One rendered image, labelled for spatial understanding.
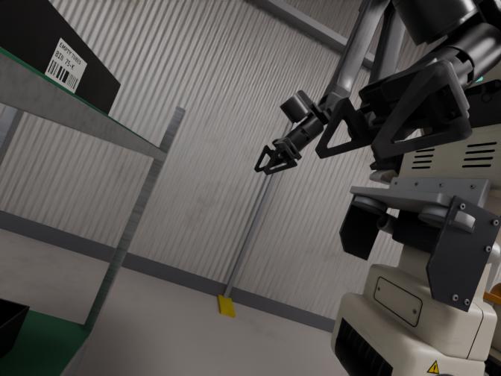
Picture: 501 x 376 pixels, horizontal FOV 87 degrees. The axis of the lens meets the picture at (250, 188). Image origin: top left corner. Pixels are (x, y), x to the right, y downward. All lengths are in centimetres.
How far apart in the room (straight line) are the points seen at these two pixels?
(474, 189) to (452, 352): 28
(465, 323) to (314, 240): 206
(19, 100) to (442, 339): 62
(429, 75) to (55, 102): 30
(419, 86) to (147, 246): 227
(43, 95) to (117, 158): 211
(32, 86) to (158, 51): 227
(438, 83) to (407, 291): 45
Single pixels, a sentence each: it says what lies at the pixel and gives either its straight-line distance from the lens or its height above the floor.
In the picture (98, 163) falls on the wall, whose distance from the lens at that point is 240.
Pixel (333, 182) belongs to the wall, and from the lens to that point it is 259.
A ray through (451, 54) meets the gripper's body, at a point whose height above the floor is 113.
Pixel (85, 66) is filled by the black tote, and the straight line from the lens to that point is 61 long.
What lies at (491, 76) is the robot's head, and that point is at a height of 128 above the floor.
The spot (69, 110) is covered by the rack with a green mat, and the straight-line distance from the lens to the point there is 29.
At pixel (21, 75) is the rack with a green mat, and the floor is 94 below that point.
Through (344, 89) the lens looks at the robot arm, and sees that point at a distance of 78.
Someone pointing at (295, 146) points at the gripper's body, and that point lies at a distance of 70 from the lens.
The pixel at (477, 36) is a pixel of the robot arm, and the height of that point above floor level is 116.
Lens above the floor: 93
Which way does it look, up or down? 1 degrees up
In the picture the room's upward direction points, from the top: 22 degrees clockwise
